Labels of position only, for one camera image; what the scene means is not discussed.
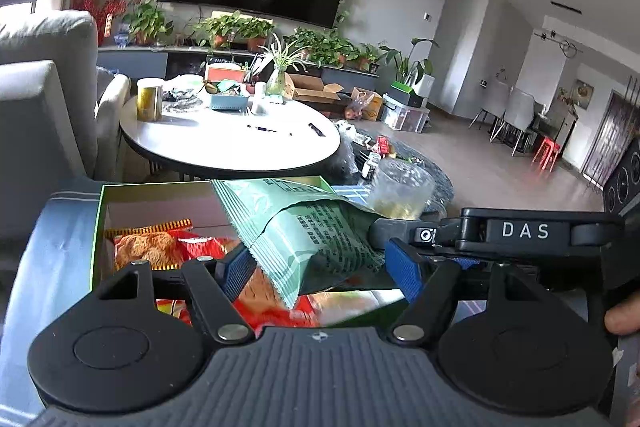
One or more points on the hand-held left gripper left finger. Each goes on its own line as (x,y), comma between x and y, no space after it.
(239,272)

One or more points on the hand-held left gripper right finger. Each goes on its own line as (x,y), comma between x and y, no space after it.
(407,269)

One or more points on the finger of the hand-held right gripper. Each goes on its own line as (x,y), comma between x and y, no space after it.
(467,262)
(400,232)

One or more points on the small orange snack packet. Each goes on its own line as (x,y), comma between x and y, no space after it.
(260,287)

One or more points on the green snack packet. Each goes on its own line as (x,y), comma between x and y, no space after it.
(310,232)

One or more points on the red striped snack packet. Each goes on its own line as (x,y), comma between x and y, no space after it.
(150,252)

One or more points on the green cardboard box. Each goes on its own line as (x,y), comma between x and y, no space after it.
(150,207)

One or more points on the person's right hand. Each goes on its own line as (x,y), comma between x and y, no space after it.
(625,319)

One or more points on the glass mug with yellow drink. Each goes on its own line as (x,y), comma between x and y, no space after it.
(400,187)

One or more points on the red stool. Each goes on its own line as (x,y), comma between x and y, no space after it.
(546,149)

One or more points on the red box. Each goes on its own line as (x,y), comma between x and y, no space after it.
(384,146)

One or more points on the clear plastic bag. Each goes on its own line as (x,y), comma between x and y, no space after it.
(350,147)

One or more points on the black speaker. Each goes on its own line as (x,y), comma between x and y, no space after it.
(625,182)

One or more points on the clear storage bin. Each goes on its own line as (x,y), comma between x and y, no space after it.
(405,117)

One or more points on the grey dining chair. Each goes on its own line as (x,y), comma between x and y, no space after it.
(517,117)
(492,102)

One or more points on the white round table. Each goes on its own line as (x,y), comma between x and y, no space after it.
(225,147)

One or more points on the black marker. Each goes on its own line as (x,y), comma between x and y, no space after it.
(316,130)

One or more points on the black box with green top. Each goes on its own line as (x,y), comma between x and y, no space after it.
(400,94)

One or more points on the black pen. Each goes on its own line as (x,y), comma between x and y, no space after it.
(262,129)

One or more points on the tall plant in white pot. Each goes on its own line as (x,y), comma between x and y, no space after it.
(425,82)

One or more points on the open cardboard box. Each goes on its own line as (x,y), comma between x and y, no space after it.
(312,92)

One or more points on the blue plastic basket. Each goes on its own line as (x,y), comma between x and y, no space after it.
(229,103)

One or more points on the small white bottle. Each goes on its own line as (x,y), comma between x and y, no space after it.
(259,99)

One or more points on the potted green plant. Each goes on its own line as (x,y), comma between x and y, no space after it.
(320,47)
(369,57)
(147,22)
(230,27)

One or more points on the pile of snack wrappers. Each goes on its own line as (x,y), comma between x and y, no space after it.
(185,97)

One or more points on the spider plant in glass vase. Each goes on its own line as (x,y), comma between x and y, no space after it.
(276,84)

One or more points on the ceiling track light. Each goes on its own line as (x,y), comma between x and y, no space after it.
(562,44)

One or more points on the gold can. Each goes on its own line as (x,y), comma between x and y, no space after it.
(150,102)

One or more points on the orange box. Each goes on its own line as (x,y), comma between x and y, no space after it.
(225,73)

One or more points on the cream cushion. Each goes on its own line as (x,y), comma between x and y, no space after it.
(112,117)

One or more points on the black ceiling slot vent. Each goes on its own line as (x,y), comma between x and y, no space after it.
(566,7)

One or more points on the grey television console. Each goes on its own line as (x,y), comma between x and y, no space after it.
(135,62)

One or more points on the grey sofa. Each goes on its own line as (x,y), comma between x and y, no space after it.
(40,107)

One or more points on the red berry decoration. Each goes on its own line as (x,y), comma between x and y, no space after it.
(100,7)

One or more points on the framed wall picture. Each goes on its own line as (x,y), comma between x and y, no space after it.
(581,93)

